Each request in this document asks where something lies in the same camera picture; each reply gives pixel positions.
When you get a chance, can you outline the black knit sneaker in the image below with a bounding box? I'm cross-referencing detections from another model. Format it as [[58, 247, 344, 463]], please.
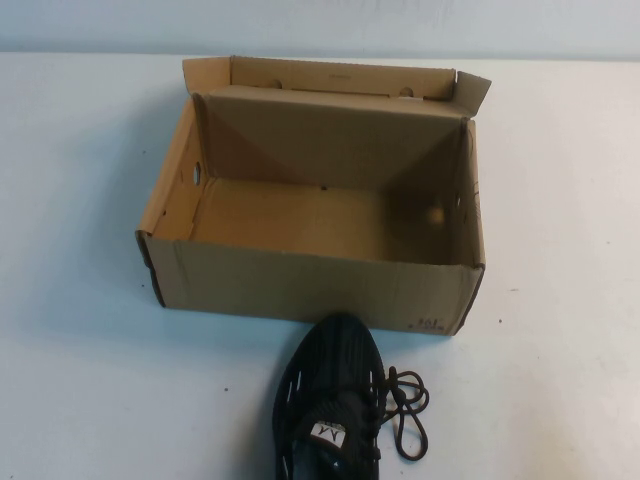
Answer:
[[267, 309, 431, 480]]

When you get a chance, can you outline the brown cardboard shoe box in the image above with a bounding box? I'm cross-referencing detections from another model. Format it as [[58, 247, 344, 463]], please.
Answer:
[[135, 55, 494, 337]]

